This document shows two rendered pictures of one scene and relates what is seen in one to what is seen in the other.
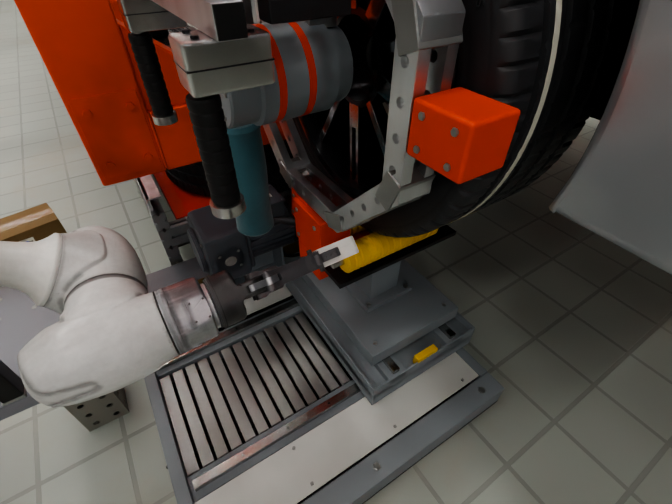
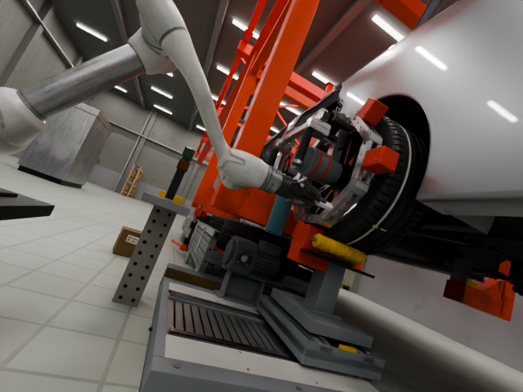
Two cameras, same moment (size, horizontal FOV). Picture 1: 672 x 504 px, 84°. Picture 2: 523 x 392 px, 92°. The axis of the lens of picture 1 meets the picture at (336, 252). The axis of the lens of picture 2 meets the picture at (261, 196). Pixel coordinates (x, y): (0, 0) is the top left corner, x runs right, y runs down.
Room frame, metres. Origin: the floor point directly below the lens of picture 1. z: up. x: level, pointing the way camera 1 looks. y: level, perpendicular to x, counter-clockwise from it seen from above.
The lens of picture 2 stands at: (-0.51, -0.02, 0.44)
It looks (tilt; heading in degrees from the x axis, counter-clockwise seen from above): 9 degrees up; 15
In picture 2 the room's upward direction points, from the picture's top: 20 degrees clockwise
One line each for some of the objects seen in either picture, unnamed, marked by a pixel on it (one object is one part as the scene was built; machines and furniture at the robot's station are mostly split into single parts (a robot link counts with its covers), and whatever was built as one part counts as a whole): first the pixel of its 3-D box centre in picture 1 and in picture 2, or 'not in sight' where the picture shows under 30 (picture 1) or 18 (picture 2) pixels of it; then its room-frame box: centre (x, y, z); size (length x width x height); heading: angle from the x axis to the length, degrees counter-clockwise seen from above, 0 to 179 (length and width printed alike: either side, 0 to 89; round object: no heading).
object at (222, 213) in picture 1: (216, 155); (303, 146); (0.40, 0.14, 0.83); 0.04 x 0.04 x 0.16
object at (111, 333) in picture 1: (100, 342); (241, 168); (0.27, 0.29, 0.64); 0.16 x 0.13 x 0.11; 122
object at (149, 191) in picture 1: (112, 107); (196, 230); (2.02, 1.21, 0.28); 2.47 x 0.09 x 0.22; 32
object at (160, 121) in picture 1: (152, 77); (271, 161); (0.69, 0.32, 0.83); 0.04 x 0.04 x 0.16
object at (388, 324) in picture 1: (375, 260); (323, 288); (0.76, -0.11, 0.32); 0.40 x 0.30 x 0.28; 32
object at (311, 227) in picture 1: (336, 230); (310, 246); (0.69, 0.00, 0.48); 0.16 x 0.12 x 0.17; 122
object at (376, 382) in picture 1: (371, 304); (310, 330); (0.76, -0.11, 0.13); 0.50 x 0.36 x 0.10; 32
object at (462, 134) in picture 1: (458, 133); (380, 160); (0.41, -0.14, 0.85); 0.09 x 0.08 x 0.07; 32
